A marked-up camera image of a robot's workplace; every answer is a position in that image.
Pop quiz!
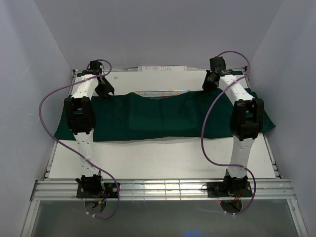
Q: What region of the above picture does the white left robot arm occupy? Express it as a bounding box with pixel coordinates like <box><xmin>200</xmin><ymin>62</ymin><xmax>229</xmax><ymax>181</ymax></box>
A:
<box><xmin>64</xmin><ymin>59</ymin><xmax>115</xmax><ymax>198</ymax></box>

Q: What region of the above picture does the dark green surgical drape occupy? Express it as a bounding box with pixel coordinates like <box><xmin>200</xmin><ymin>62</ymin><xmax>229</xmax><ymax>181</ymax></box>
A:
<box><xmin>53</xmin><ymin>88</ymin><xmax>277</xmax><ymax>143</ymax></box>

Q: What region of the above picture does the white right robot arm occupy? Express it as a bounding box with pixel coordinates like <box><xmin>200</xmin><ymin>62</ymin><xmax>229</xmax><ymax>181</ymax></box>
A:
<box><xmin>202</xmin><ymin>56</ymin><xmax>264</xmax><ymax>197</ymax></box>

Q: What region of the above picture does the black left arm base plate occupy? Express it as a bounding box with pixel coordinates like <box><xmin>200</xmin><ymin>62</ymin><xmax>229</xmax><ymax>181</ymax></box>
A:
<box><xmin>76</xmin><ymin>182</ymin><xmax>120</xmax><ymax>199</ymax></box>

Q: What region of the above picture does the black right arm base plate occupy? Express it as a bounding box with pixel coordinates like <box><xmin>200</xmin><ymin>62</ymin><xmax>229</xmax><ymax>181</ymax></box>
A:
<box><xmin>201</xmin><ymin>182</ymin><xmax>253</xmax><ymax>198</ymax></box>

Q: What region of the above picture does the aluminium front frame rail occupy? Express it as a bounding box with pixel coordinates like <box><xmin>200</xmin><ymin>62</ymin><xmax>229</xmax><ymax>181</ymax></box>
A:
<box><xmin>31</xmin><ymin>179</ymin><xmax>296</xmax><ymax>201</ymax></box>

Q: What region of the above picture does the white paper sheet at back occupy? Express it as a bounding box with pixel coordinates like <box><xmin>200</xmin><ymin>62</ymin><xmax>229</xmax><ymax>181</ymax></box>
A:
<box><xmin>138</xmin><ymin>66</ymin><xmax>187</xmax><ymax>72</ymax></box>

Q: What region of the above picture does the metal wire mesh tray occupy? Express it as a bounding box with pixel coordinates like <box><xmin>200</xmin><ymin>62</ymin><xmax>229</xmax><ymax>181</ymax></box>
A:
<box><xmin>134</xmin><ymin>90</ymin><xmax>190</xmax><ymax>99</ymax></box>

